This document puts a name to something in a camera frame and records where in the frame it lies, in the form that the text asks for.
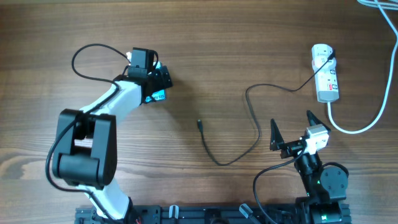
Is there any black left camera cable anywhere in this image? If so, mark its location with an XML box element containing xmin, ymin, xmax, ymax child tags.
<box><xmin>45</xmin><ymin>43</ymin><xmax>131</xmax><ymax>223</ymax></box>

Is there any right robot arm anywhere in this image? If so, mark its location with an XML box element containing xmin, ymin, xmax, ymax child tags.
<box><xmin>270</xmin><ymin>110</ymin><xmax>352</xmax><ymax>223</ymax></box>

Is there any black right camera cable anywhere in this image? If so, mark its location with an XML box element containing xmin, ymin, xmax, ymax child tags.
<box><xmin>252</xmin><ymin>136</ymin><xmax>307</xmax><ymax>224</ymax></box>

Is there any black USB charging cable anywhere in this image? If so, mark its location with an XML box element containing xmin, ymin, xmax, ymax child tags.
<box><xmin>197</xmin><ymin>49</ymin><xmax>336</xmax><ymax>167</ymax></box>

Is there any white USB charger plug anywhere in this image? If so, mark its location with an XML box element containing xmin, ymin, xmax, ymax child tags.
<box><xmin>312</xmin><ymin>54</ymin><xmax>336</xmax><ymax>72</ymax></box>

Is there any white power strip cord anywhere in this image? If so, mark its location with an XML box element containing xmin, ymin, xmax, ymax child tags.
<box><xmin>326</xmin><ymin>0</ymin><xmax>398</xmax><ymax>135</ymax></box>

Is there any blue screen Galaxy smartphone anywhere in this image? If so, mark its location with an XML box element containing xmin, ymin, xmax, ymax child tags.
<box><xmin>142</xmin><ymin>61</ymin><xmax>166</xmax><ymax>104</ymax></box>

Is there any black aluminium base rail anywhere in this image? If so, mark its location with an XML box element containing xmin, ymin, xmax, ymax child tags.
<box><xmin>75</xmin><ymin>203</ymin><xmax>352</xmax><ymax>224</ymax></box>

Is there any black camera cable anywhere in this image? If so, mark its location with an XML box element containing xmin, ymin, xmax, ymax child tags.
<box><xmin>45</xmin><ymin>43</ymin><xmax>131</xmax><ymax>223</ymax></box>
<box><xmin>252</xmin><ymin>136</ymin><xmax>307</xmax><ymax>224</ymax></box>

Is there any white power strip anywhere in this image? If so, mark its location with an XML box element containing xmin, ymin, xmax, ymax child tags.
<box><xmin>312</xmin><ymin>44</ymin><xmax>340</xmax><ymax>103</ymax></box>

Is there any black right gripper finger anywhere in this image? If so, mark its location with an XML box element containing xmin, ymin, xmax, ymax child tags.
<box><xmin>307</xmin><ymin>110</ymin><xmax>331</xmax><ymax>132</ymax></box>
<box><xmin>270</xmin><ymin>119</ymin><xmax>285</xmax><ymax>151</ymax></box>

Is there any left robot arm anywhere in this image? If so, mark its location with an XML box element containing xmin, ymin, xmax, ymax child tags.
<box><xmin>45</xmin><ymin>47</ymin><xmax>173</xmax><ymax>223</ymax></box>

